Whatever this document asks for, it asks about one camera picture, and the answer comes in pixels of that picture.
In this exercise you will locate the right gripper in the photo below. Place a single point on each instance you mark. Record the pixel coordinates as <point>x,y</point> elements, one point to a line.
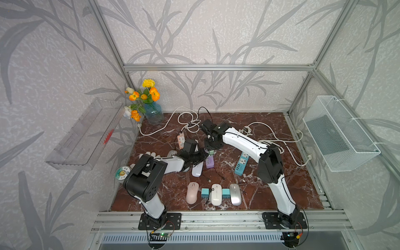
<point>206,147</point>

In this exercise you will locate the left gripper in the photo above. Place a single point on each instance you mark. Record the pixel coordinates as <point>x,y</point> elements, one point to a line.
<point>201,152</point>

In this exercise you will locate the lavender white wireless mouse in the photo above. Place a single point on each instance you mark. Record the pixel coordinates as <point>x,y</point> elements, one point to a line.
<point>197,170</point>

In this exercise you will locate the pink wireless mouse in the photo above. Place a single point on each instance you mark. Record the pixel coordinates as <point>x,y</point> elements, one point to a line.
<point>192,193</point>

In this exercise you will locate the teal usb charger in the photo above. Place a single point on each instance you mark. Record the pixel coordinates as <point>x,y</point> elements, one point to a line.
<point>225,193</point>
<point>205,193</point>

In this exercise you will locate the teal power strip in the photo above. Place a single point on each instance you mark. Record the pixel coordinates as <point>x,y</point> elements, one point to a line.
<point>241,165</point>

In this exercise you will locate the silver wireless mouse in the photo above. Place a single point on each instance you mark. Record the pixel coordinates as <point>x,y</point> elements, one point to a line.
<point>235,194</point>

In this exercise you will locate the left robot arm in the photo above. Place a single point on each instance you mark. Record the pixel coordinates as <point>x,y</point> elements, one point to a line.
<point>145,178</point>

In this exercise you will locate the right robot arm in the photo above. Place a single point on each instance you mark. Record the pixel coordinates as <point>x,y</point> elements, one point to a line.
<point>270,165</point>

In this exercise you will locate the purple power strip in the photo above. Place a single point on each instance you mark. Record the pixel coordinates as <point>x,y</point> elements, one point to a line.
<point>209,161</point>

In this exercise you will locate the orange power strip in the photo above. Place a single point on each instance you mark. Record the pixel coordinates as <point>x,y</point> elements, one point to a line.
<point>181,140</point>

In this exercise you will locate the white work glove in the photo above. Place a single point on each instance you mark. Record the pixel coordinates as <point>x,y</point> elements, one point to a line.
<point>153,154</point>

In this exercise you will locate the blue glass vase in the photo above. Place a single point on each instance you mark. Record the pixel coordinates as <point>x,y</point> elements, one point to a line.
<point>153,113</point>

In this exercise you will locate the orange yellow artificial flowers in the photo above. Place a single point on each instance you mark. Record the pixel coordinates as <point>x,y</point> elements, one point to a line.
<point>147,95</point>

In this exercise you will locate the grey wireless mouse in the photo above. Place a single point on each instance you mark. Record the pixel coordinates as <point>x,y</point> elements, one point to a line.
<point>172,153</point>

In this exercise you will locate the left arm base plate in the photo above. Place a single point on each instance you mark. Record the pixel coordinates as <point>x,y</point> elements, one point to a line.
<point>167,221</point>

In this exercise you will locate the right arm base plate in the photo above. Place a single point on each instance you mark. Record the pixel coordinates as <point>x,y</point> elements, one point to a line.
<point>281,221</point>

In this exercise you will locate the clear plastic wall shelf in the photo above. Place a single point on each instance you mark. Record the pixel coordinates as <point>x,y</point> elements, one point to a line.
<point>83,145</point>

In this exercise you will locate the white wire mesh basket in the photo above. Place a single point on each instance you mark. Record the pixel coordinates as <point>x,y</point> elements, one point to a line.
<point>341,140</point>

